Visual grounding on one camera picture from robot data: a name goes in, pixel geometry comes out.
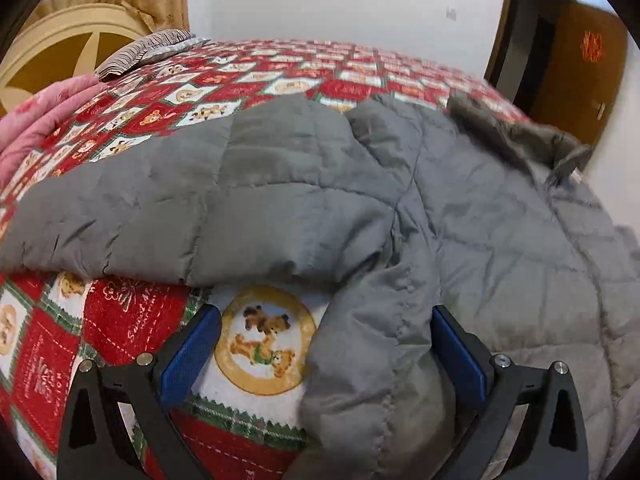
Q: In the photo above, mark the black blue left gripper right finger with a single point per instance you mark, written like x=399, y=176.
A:
x=489, y=387

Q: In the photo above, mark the grey quilted down jacket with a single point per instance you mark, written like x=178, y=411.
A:
x=390, y=209

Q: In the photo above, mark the red Christmas patchwork bedspread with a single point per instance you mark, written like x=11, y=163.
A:
x=51, y=323

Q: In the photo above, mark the pink folded blanket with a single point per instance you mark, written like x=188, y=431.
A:
x=27, y=126

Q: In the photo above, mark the brown wooden door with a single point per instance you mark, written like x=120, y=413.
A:
x=571, y=89

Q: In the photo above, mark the red double happiness sticker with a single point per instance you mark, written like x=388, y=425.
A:
x=592, y=47

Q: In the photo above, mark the cream wooden headboard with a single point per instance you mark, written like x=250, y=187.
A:
x=64, y=44

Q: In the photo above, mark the striped grey pillow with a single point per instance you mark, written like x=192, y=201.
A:
x=148, y=49

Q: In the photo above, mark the white wall switch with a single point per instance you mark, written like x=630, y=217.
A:
x=451, y=13

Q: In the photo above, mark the brown wooden door frame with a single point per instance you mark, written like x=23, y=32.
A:
x=523, y=44

